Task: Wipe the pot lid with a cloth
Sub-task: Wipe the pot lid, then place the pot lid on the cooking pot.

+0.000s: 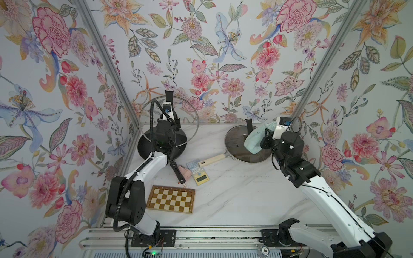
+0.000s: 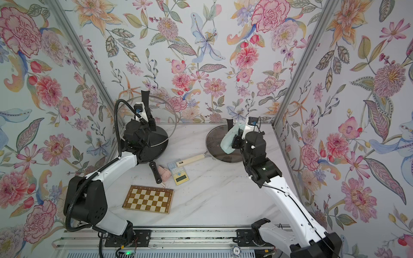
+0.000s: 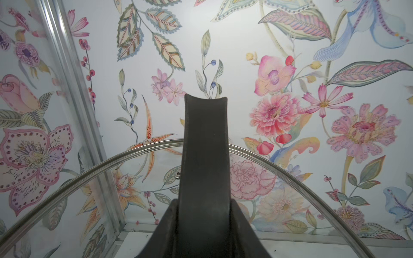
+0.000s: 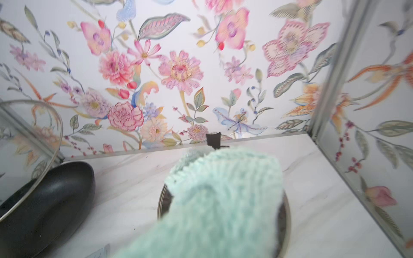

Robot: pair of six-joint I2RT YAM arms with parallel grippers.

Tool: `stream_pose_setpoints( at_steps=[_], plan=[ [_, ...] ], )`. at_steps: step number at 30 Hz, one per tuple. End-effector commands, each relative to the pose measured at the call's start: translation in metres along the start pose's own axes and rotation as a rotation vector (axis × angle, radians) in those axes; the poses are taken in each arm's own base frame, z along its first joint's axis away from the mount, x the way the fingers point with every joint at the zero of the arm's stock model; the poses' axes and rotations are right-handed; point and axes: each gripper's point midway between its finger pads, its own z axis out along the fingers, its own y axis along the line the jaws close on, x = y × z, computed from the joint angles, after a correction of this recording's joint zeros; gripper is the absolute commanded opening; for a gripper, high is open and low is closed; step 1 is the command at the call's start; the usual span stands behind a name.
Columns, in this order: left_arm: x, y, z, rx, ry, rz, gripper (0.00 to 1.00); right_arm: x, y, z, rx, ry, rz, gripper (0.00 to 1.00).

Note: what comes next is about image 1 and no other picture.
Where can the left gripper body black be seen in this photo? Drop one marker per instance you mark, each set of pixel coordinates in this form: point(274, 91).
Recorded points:
point(176, 124)

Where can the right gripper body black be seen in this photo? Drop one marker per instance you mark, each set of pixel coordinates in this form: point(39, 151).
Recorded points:
point(276, 149)

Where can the glass wok lid black handle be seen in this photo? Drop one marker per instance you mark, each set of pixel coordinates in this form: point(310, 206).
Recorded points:
point(185, 113)

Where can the light green cleaning cloth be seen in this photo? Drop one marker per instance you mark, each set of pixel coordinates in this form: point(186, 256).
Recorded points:
point(252, 142)

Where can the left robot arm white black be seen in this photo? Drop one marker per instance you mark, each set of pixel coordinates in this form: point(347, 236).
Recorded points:
point(126, 203)

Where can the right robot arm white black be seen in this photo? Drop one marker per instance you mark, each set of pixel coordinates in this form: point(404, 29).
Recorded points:
point(355, 238)

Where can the pink small object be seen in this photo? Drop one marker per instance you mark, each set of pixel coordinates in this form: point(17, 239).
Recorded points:
point(186, 173)

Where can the yellow blue calculator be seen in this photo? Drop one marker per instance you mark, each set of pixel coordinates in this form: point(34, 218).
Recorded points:
point(198, 172)

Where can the wooden chessboard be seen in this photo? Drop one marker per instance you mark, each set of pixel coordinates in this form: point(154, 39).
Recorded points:
point(171, 199)

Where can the black wok with handle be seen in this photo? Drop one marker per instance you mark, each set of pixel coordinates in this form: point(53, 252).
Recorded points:
point(147, 143)

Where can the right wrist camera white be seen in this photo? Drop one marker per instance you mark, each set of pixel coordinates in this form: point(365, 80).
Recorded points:
point(282, 125)

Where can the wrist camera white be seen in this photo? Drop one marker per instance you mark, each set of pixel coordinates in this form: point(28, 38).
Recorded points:
point(168, 114)
point(282, 125)

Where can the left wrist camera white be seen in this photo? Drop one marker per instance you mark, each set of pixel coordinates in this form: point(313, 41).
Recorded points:
point(168, 114)

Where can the brown frying pan cream handle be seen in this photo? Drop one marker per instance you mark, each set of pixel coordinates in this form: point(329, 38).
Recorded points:
point(234, 144)

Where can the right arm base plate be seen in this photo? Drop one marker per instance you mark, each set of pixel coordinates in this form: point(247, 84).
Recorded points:
point(277, 238)

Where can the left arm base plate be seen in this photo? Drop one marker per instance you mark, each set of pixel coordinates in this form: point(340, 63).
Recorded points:
point(161, 238)

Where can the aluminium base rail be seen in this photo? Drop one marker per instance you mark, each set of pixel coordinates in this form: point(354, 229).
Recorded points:
point(186, 238)

